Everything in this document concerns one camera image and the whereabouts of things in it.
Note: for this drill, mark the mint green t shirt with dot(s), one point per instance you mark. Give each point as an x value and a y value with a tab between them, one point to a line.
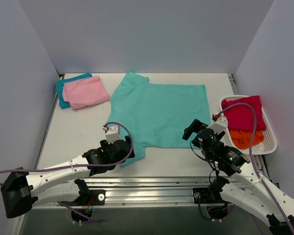
156	114

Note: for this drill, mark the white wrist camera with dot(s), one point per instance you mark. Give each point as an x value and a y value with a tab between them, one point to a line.
219	123
112	134

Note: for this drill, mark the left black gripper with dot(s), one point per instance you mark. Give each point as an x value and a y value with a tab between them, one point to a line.
127	148

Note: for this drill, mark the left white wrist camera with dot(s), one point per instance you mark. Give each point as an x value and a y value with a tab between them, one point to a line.
112	134

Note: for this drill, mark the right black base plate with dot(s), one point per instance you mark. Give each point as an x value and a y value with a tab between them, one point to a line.
207	196

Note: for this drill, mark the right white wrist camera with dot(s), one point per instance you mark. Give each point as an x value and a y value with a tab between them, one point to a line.
219	123

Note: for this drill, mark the teal folded t shirt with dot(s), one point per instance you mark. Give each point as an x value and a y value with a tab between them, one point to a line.
60	87

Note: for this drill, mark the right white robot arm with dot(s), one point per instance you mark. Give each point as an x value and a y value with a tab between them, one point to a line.
243	185

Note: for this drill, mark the magenta t shirt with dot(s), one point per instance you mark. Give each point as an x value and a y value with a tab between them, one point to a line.
240	118

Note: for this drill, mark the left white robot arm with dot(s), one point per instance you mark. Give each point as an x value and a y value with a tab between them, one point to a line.
24	189

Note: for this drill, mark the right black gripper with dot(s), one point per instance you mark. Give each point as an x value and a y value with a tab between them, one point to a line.
194	129

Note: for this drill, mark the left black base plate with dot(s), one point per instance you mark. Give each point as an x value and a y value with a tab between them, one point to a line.
92	198

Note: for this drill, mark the orange t shirt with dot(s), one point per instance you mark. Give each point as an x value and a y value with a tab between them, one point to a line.
242	139

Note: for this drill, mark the white plastic basket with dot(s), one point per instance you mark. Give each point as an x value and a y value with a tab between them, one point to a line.
269	144

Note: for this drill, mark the pink folded t shirt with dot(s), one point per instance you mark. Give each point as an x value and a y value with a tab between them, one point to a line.
85	92

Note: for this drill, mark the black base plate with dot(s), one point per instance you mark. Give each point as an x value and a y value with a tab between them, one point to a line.
207	196
92	198

